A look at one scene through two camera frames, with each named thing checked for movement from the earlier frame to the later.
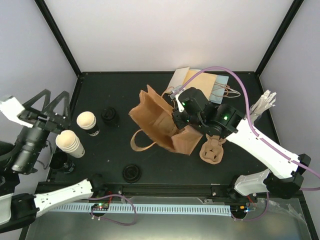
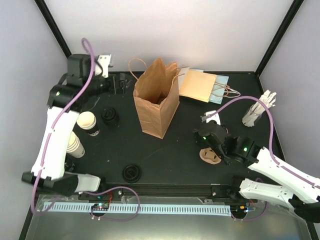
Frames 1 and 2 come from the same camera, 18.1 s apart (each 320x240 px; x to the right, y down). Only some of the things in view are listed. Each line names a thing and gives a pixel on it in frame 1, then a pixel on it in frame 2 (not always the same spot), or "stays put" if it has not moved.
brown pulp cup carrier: x=212 y=151 stays put
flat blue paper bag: x=218 y=89 stays put
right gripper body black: x=194 y=120 → x=202 y=143
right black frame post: x=294 y=7 stays put
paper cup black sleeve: x=87 y=121 stays put
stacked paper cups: x=68 y=142 stays put
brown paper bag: x=156 y=118 → x=156 y=93
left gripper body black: x=55 y=123 → x=113 y=89
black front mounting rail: x=123 y=190 stays put
